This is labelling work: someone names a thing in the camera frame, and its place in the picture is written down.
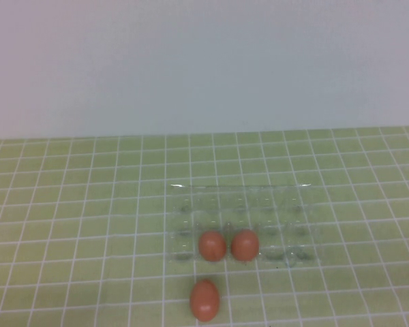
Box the clear plastic egg tray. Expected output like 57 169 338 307
165 183 323 269

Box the brown egg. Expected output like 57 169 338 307
230 228 260 262
197 230 227 262
190 279 221 322

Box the green white-grid tablecloth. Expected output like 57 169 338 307
0 125 409 327

